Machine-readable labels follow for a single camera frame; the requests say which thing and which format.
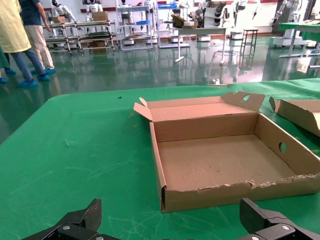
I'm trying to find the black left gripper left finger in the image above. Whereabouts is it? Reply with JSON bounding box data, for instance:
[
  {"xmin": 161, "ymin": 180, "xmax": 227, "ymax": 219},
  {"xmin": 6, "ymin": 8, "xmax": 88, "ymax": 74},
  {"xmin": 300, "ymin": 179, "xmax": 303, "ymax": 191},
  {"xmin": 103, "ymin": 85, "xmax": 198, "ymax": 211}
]
[{"xmin": 23, "ymin": 198, "xmax": 116, "ymax": 240}]

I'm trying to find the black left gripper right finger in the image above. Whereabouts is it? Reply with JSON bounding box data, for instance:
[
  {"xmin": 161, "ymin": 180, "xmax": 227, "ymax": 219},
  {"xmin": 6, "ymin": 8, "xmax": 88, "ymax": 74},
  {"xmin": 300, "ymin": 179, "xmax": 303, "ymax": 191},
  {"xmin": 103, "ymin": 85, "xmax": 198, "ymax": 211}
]
[{"xmin": 237, "ymin": 197, "xmax": 320, "ymax": 240}]

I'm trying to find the small cardboard box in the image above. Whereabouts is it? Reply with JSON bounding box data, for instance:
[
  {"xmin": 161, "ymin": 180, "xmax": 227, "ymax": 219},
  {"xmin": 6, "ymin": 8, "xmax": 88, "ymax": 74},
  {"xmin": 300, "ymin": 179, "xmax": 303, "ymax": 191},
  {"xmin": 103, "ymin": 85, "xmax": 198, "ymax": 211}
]
[{"xmin": 133, "ymin": 91, "xmax": 320, "ymax": 214}]

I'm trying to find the large cardboard box with lid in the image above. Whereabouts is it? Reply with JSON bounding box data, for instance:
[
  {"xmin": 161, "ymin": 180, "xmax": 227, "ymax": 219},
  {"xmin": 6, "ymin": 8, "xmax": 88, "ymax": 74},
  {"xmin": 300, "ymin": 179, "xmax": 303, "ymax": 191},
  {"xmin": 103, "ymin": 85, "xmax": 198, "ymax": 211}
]
[{"xmin": 268, "ymin": 96, "xmax": 320, "ymax": 138}]

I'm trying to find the white robot parts rack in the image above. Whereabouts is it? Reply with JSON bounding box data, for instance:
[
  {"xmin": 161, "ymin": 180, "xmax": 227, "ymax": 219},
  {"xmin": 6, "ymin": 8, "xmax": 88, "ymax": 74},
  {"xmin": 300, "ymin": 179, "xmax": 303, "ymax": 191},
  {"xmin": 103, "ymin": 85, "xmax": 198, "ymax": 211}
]
[{"xmin": 197, "ymin": 0, "xmax": 241, "ymax": 42}]

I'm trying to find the open cardboard box on table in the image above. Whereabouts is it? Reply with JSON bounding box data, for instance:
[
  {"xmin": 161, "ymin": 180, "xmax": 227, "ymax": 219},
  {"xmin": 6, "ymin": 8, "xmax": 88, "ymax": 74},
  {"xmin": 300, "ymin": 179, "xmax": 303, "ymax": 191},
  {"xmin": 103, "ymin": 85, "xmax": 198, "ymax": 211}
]
[{"xmin": 170, "ymin": 13, "xmax": 196, "ymax": 29}]

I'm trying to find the green tablecloth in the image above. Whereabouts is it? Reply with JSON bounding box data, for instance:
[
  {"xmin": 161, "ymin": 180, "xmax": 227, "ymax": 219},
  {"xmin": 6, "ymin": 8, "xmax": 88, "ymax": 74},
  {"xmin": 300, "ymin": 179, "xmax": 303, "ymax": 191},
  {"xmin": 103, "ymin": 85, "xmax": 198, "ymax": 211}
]
[{"xmin": 0, "ymin": 77, "xmax": 320, "ymax": 240}]

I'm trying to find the person in green clothing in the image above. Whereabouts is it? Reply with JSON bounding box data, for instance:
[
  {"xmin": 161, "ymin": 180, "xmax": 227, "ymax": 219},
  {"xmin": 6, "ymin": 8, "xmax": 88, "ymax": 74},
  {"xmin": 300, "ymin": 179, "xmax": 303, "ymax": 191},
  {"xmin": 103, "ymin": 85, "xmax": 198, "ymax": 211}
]
[{"xmin": 0, "ymin": 44, "xmax": 17, "ymax": 84}]

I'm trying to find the white robot on wheeled base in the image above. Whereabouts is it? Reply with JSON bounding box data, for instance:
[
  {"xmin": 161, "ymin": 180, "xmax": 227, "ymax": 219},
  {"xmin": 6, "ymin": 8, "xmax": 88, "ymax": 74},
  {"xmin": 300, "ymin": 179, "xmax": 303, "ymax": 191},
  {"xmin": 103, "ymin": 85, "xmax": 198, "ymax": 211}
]
[{"xmin": 272, "ymin": 0, "xmax": 307, "ymax": 49}]

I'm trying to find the person in dark blue shirt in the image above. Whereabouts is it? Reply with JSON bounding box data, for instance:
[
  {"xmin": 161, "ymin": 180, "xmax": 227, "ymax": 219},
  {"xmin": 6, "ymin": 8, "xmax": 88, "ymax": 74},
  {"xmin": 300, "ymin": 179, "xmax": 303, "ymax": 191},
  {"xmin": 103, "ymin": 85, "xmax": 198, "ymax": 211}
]
[{"xmin": 19, "ymin": 0, "xmax": 57, "ymax": 81}]

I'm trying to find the black metal stool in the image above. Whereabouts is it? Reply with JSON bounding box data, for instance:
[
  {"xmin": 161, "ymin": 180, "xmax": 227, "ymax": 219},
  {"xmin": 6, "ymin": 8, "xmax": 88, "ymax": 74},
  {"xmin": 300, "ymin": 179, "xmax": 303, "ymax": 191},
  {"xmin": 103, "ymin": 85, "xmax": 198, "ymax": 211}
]
[{"xmin": 240, "ymin": 28, "xmax": 260, "ymax": 70}]

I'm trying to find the metal rack cart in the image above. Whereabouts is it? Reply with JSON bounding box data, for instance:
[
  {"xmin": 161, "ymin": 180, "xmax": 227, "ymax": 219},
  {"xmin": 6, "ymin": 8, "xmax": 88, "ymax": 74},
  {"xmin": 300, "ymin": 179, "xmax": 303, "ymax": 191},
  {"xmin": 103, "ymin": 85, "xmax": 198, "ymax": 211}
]
[{"xmin": 42, "ymin": 20, "xmax": 118, "ymax": 56}]

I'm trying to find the table with green cover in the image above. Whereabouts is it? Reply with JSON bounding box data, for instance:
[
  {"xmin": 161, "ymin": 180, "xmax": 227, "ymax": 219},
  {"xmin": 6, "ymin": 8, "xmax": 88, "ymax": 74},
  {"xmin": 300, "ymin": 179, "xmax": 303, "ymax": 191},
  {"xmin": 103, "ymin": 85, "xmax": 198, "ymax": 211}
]
[{"xmin": 278, "ymin": 21, "xmax": 320, "ymax": 59}]

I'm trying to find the grey work table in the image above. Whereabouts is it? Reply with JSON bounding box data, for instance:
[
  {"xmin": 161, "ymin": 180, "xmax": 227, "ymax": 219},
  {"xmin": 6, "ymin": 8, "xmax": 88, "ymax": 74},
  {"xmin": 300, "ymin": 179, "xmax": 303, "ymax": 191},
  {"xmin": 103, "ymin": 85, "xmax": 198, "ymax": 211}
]
[{"xmin": 172, "ymin": 26, "xmax": 229, "ymax": 66}]

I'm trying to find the person in yellow coat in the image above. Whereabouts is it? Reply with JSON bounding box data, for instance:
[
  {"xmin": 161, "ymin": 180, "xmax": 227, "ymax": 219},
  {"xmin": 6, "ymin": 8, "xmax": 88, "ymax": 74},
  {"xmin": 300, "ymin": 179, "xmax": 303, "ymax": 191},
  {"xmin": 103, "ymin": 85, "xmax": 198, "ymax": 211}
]
[{"xmin": 0, "ymin": 0, "xmax": 40, "ymax": 88}]

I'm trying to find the white humanoid robot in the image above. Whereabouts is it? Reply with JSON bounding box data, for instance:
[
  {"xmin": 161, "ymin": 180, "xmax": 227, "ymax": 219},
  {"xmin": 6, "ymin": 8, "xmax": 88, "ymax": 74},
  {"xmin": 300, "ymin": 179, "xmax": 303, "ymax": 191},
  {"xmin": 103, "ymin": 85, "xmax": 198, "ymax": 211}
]
[
  {"xmin": 51, "ymin": 0, "xmax": 77, "ymax": 23},
  {"xmin": 85, "ymin": 0, "xmax": 104, "ymax": 21}
]

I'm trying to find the white shelf unit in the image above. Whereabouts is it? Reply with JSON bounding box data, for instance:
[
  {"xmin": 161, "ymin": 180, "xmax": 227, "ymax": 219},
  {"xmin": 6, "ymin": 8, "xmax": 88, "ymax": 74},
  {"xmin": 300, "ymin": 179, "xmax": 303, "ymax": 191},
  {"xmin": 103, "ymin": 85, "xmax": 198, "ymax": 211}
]
[{"xmin": 116, "ymin": 0, "xmax": 159, "ymax": 51}]

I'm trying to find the shelf unit with blue bins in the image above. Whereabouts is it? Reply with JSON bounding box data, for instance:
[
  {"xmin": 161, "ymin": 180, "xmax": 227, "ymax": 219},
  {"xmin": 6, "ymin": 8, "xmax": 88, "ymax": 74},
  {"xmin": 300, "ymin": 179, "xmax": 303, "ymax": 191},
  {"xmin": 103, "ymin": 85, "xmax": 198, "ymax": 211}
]
[{"xmin": 156, "ymin": 0, "xmax": 191, "ymax": 49}]

